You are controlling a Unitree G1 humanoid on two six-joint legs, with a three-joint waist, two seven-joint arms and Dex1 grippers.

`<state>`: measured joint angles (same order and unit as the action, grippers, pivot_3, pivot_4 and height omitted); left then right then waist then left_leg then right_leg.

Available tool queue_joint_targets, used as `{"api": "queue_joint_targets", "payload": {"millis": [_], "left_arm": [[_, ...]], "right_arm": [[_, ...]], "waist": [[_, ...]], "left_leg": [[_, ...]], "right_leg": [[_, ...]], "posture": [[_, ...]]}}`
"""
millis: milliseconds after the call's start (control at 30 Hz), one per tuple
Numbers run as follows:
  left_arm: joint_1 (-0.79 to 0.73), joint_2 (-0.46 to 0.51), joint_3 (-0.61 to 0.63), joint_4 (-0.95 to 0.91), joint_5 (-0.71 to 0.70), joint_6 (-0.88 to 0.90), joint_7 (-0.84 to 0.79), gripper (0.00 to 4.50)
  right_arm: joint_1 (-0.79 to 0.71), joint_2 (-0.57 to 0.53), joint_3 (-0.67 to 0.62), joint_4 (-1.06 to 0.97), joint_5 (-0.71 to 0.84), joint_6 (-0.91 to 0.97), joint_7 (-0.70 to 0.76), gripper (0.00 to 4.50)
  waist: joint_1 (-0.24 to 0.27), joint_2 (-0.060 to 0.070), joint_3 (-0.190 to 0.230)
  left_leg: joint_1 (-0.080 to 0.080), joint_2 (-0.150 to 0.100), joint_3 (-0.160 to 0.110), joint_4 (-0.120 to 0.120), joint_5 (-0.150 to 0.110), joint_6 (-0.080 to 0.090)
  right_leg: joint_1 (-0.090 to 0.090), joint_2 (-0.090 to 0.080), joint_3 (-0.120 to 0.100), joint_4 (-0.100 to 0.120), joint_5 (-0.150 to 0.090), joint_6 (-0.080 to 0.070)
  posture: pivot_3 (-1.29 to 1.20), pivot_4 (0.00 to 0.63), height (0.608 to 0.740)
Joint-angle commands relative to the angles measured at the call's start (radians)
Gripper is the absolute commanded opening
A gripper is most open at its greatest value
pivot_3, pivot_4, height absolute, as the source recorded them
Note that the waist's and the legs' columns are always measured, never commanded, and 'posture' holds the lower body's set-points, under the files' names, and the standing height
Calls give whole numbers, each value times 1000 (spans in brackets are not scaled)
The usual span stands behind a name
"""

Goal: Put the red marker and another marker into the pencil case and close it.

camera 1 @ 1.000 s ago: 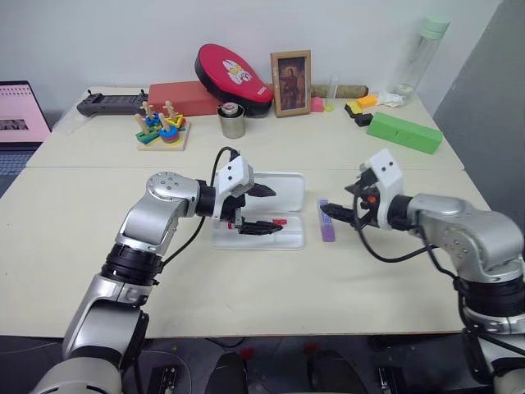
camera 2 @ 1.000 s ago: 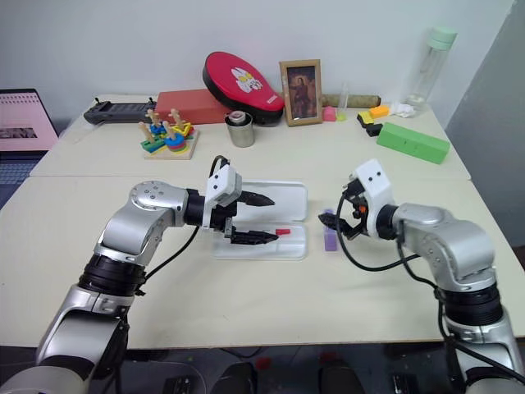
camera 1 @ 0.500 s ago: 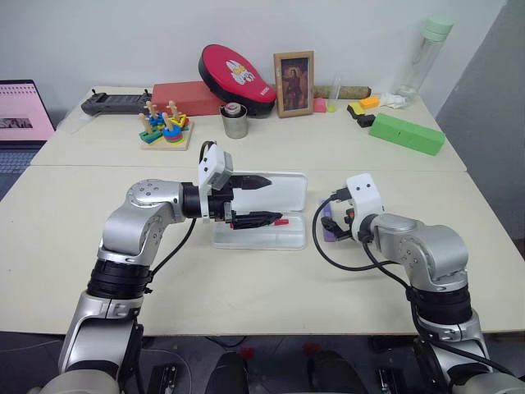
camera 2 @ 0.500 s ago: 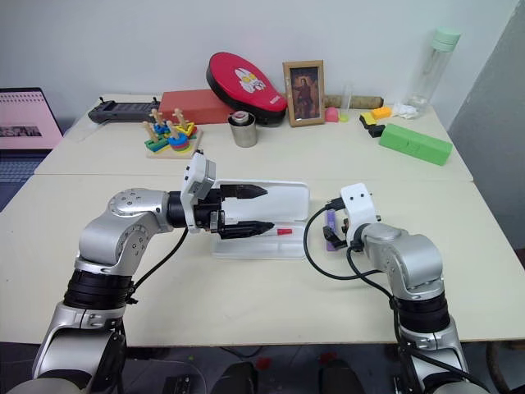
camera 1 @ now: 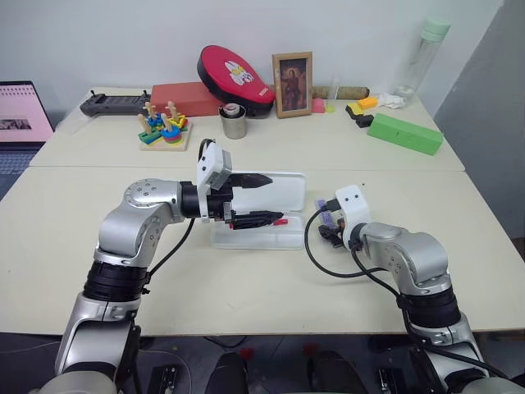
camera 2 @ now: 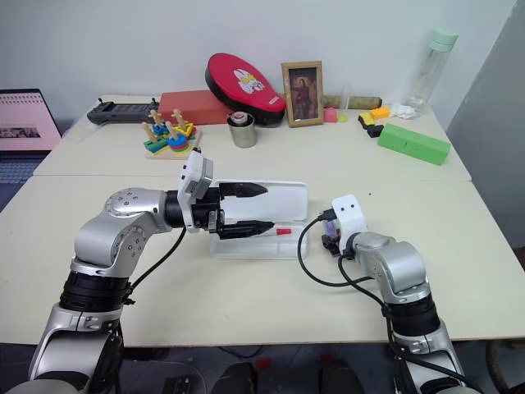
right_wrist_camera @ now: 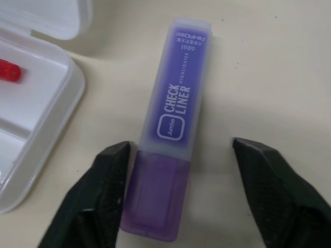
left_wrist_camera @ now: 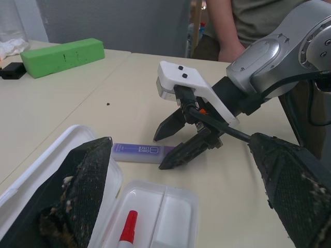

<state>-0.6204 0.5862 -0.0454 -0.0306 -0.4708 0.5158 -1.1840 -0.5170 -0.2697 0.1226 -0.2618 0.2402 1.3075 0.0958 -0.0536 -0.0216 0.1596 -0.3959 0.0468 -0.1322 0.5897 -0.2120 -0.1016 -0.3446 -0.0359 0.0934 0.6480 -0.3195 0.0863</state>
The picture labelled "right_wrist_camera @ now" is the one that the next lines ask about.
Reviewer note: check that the red marker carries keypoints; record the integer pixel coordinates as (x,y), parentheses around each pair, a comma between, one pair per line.
(9,70)

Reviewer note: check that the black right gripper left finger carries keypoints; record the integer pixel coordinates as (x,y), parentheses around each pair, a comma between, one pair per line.
(93,191)

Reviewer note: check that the purple highlighter marker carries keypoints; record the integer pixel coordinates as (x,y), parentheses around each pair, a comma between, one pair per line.
(168,116)

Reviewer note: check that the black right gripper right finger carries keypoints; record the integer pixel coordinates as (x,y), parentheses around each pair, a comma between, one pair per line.
(282,196)

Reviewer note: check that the white plastic pencil case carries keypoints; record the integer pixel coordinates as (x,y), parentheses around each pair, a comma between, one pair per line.
(31,108)

